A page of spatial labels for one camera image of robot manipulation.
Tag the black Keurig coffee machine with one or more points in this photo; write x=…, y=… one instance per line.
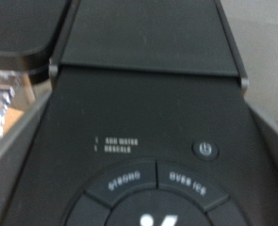
x=144, y=109

